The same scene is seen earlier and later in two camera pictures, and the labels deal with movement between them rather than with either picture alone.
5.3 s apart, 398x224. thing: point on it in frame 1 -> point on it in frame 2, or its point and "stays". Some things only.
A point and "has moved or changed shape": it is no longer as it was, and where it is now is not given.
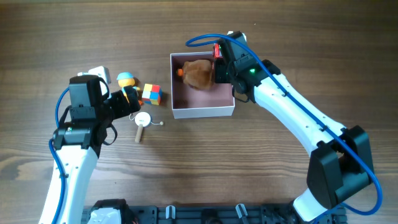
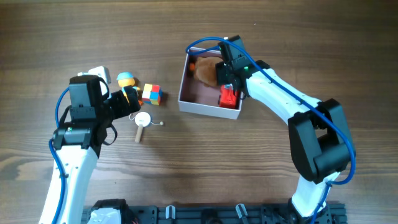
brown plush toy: (198, 74) has moved or changed shape
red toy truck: (216, 53) -> (227, 98)
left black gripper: (124, 108) stays
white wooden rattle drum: (142, 119) stays
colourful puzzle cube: (152, 94) stays
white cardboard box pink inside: (189, 102) has moved or changed shape
